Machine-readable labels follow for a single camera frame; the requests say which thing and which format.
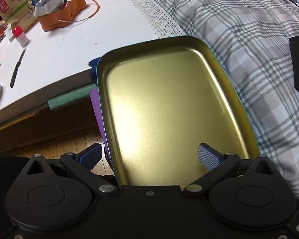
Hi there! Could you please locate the green foam edge guard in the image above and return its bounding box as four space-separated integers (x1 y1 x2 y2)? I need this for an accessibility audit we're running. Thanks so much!
47 83 98 111

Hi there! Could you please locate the grey plaid blanket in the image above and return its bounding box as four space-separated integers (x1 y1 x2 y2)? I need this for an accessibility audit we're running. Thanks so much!
120 0 299 205

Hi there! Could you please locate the white bottle red cap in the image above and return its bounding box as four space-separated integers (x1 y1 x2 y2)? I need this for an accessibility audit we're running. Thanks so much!
12 26 30 47

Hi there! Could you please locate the printed paper bag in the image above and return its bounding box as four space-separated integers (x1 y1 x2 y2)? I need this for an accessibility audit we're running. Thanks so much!
0 0 40 33

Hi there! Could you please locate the orange plastic tray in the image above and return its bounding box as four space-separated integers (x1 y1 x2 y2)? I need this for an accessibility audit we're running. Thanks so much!
37 0 87 32

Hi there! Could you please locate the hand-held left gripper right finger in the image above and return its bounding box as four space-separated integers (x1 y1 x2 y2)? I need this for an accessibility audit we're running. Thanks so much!
183 143 273 196

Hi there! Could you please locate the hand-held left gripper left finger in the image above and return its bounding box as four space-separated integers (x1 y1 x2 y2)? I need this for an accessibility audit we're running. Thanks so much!
21 143 117 195

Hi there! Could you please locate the purple plastic sheet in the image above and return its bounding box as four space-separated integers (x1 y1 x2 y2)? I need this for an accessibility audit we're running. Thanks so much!
90 88 112 155

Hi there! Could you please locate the dark blue cloth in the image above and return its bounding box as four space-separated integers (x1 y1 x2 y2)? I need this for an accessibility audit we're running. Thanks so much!
88 57 102 81

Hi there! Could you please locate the black-handled knife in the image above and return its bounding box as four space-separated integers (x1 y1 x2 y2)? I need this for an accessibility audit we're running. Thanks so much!
10 48 27 88

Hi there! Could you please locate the thin copper wire hoop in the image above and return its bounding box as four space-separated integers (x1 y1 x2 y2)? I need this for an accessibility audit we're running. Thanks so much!
58 0 100 27

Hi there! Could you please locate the grey white device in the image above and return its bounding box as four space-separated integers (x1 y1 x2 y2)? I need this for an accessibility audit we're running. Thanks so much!
34 0 66 17

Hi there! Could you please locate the gold metal tin tray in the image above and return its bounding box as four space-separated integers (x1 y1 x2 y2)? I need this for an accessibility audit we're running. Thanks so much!
96 36 260 188

